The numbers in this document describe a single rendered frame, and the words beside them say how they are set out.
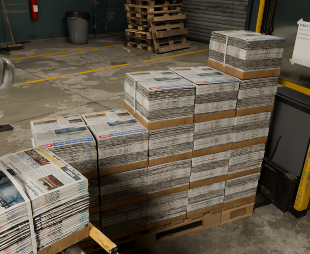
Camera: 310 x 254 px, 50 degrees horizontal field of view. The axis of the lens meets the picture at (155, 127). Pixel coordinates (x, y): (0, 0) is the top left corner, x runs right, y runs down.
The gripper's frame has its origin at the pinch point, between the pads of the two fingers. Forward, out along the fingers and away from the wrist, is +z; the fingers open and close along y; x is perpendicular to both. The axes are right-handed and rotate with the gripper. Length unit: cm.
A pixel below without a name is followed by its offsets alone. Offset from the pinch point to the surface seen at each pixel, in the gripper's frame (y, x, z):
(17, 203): 9.6, 12.5, -3.0
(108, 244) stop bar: 28.5, 22.0, 21.0
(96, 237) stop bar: 28.8, 16.9, 20.1
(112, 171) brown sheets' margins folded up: 44, -36, 69
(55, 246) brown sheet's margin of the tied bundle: 28.3, 13.6, 7.3
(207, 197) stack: 72, -14, 134
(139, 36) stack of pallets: 34, -516, 523
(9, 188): 9.5, 4.7, -1.9
